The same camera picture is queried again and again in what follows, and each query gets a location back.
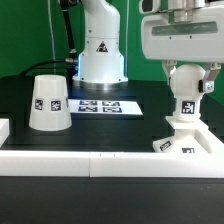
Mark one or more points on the white front fence bar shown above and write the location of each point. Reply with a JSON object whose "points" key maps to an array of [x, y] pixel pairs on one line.
{"points": [[118, 164]]}

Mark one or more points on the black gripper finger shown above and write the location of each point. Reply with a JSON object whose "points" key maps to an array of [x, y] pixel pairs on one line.
{"points": [[206, 84], [169, 67]]}

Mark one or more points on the white lamp shade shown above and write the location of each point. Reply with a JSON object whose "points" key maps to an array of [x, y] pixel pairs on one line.
{"points": [[50, 108]]}

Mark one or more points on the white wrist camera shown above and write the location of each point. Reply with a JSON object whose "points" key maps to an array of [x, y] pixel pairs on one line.
{"points": [[151, 6]]}

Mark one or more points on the white marker sheet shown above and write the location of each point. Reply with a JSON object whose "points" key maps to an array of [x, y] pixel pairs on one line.
{"points": [[104, 107]]}

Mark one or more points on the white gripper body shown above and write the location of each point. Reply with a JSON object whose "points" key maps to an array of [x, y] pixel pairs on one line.
{"points": [[201, 40]]}

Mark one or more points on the white lamp bulb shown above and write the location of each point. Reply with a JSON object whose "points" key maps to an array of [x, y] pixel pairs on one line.
{"points": [[184, 85]]}

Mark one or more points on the white right fence bar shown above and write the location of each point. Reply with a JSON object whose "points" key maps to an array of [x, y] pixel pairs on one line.
{"points": [[213, 140]]}

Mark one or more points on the white fence bar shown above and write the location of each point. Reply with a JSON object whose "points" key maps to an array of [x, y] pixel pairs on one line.
{"points": [[118, 164], [213, 140], [4, 130]]}

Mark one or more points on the white lamp base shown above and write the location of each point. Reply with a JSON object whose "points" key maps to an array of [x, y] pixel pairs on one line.
{"points": [[190, 137]]}

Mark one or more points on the white left fence bar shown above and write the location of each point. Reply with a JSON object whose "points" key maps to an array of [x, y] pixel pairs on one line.
{"points": [[4, 130]]}

